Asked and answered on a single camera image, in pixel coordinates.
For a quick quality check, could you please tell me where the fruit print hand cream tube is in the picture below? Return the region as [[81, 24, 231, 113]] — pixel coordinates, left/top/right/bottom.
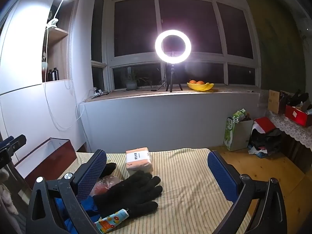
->
[[94, 208, 129, 234]]

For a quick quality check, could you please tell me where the large black knit glove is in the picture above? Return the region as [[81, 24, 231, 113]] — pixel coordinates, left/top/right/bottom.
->
[[94, 170, 163, 221]]

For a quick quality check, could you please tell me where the black tripod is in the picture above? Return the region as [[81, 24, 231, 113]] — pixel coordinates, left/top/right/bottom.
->
[[165, 51, 183, 92]]

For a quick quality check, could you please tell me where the yellow fruit bowl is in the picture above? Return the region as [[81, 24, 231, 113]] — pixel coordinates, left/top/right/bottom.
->
[[187, 82, 214, 92]]

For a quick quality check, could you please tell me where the clear bag with orange item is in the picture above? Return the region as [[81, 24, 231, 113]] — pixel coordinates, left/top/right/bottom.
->
[[91, 175, 121, 197]]

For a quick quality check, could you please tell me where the pink tissue pack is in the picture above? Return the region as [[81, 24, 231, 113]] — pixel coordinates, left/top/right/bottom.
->
[[125, 147, 153, 176]]

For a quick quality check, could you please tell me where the black cable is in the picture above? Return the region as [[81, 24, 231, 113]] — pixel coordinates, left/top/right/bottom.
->
[[135, 80, 169, 92]]

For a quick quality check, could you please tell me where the dark red storage box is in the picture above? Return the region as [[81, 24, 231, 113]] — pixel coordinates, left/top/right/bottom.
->
[[15, 138, 77, 189]]

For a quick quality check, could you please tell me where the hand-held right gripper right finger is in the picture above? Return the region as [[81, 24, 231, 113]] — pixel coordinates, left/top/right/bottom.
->
[[207, 150, 288, 234]]

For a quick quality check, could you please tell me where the striped beige mat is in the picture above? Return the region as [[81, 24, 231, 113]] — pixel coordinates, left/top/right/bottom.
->
[[57, 147, 251, 234]]

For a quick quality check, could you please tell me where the green white paper bag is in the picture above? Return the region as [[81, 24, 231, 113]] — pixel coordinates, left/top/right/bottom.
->
[[224, 108, 254, 152]]

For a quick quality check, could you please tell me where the potted plant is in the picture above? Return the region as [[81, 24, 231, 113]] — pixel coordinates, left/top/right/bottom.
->
[[122, 68, 150, 90]]

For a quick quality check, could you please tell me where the white lace cloth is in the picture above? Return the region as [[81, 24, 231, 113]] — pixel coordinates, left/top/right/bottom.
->
[[266, 110, 312, 150]]

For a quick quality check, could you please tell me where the person's left forearm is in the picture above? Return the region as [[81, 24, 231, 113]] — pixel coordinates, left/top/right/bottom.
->
[[0, 171, 15, 216]]

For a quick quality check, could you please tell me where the white cable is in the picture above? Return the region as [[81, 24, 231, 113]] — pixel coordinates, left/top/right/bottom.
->
[[43, 28, 82, 130]]

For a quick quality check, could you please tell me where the blue cloth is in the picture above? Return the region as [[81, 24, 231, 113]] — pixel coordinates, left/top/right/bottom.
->
[[55, 196, 101, 234]]

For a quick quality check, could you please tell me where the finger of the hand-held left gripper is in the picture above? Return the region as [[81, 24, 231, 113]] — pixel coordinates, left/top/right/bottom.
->
[[0, 135, 27, 156]]

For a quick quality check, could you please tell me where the ring light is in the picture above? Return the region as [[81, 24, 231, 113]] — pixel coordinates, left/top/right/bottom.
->
[[155, 30, 192, 65]]

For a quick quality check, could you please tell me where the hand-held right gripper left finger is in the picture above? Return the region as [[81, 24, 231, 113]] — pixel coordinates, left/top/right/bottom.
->
[[26, 149, 108, 234]]

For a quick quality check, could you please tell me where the pile of clothes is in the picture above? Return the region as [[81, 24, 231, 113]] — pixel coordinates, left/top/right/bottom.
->
[[248, 117, 288, 159]]

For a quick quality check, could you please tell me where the cardboard box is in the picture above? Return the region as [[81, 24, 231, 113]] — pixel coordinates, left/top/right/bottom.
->
[[268, 90, 281, 114]]

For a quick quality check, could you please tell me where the red gift box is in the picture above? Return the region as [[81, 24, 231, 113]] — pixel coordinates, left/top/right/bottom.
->
[[285, 105, 309, 127]]

